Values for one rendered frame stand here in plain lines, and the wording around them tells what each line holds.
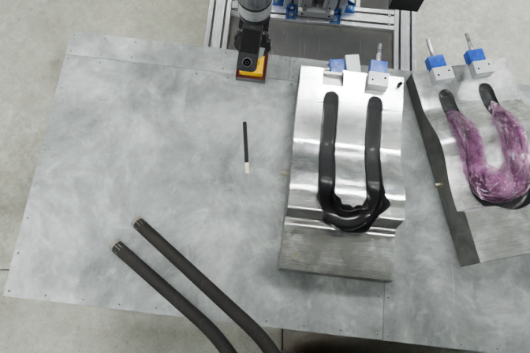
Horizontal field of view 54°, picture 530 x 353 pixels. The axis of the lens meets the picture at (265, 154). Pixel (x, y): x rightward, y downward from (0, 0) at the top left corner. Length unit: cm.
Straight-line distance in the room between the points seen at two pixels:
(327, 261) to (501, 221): 40
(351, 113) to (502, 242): 45
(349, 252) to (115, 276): 55
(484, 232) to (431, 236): 14
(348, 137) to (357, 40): 96
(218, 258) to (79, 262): 33
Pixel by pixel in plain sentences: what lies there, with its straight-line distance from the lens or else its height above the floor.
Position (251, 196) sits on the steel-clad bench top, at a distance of 129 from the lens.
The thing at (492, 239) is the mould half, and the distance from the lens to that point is 128.
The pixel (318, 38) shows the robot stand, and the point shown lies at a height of 21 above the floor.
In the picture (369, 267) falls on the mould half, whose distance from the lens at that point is 123.
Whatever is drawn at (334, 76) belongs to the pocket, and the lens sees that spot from 134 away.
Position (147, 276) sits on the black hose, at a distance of 123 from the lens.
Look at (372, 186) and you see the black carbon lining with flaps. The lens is 121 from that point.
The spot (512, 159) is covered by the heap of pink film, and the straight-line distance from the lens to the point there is 136.
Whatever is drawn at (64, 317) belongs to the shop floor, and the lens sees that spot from 216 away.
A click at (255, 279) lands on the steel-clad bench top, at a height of 80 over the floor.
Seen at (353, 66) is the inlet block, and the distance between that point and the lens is 138.
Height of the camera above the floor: 205
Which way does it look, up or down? 72 degrees down
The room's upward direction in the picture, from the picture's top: 7 degrees clockwise
